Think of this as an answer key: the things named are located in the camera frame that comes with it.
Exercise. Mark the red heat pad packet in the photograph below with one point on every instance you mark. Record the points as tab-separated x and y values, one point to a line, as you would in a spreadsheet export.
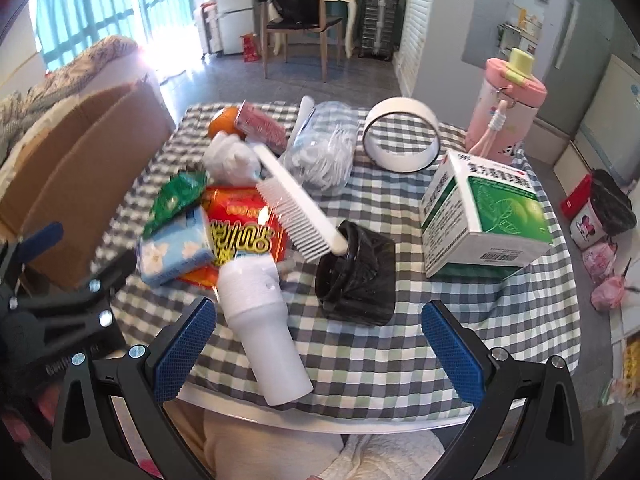
235	220

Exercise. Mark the black backpack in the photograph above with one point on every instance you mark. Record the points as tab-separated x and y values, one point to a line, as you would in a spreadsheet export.
292	2

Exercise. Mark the pink plastic bag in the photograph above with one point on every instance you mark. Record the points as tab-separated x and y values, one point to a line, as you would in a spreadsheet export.
607	290

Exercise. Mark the white plastic bottle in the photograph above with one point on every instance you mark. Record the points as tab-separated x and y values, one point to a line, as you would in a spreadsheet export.
265	340

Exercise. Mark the green white medicine box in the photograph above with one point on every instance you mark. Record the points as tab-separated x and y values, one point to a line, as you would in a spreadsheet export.
480	240

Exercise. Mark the red box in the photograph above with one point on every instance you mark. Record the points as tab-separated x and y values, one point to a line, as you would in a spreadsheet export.
575	197

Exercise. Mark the wooden chair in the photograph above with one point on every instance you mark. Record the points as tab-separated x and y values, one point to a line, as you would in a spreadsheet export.
300	35

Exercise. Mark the pink water bottle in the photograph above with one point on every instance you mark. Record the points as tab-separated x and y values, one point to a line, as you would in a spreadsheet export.
487	110

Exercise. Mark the patterned bed blanket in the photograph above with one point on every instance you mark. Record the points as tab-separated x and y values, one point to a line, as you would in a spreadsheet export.
60	75

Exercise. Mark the black ribbed holder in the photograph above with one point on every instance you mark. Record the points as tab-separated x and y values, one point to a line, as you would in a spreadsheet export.
360	280

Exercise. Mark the person's light pants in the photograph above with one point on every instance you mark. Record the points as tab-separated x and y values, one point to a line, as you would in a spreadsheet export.
240	445

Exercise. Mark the white louvered door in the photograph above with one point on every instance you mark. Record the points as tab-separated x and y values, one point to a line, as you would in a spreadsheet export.
420	25

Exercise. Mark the white mini fridge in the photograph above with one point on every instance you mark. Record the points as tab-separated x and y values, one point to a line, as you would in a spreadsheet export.
235	15

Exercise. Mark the red paper bag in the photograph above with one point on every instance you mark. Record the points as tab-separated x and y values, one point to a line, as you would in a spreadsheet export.
250	49

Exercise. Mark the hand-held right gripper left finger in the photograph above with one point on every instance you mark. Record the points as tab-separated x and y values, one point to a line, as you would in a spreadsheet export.
185	345

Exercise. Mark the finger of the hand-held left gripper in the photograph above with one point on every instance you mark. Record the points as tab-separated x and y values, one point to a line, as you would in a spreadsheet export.
45	235
117	267

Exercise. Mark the white toy figure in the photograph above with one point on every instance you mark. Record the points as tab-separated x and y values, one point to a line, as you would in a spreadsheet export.
230	157

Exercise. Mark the checked tablecloth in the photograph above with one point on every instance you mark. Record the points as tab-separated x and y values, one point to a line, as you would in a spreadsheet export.
380	360

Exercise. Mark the clear bag of cotton swabs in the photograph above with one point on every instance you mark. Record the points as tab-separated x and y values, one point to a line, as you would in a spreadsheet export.
320	155

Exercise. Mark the brown cardboard box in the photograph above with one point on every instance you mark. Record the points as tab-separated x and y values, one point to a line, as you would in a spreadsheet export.
75	170

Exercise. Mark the maroon wallet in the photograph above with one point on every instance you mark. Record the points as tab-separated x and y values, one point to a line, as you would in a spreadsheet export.
260	125

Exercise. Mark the blue tissue pack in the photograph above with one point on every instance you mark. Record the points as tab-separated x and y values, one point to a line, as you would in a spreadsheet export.
172	250

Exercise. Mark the white drawer cart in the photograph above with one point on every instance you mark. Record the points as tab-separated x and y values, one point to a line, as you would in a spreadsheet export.
211	30

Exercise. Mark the trash bin with black bag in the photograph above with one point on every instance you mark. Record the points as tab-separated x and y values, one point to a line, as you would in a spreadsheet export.
607	205

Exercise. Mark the green snack packet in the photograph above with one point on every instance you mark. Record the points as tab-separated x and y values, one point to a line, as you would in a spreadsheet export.
175	197

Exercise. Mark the orange fruit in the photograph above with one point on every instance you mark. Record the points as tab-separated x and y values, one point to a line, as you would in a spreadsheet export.
222	120

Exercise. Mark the teal curtains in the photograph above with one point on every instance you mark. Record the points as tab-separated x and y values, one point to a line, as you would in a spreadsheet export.
85	10

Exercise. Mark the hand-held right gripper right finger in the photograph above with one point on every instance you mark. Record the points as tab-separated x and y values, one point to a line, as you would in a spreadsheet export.
452	350

